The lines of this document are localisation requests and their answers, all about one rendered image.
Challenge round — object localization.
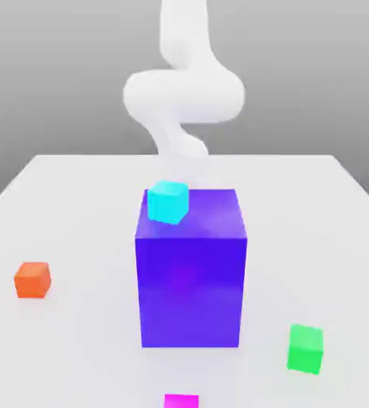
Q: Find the small cyan cube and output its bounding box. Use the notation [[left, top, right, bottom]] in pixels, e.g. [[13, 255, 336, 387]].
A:
[[146, 179, 190, 226]]

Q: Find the small orange cube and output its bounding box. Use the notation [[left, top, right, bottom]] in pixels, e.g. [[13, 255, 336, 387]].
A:
[[14, 261, 52, 300]]

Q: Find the small green cube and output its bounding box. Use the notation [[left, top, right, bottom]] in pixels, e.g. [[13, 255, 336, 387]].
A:
[[286, 324, 324, 376]]

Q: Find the small magenta cube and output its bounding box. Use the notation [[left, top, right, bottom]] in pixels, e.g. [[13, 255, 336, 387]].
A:
[[163, 394, 200, 408]]

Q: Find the large purple box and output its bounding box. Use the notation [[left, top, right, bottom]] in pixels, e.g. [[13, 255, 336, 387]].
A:
[[134, 188, 248, 349]]

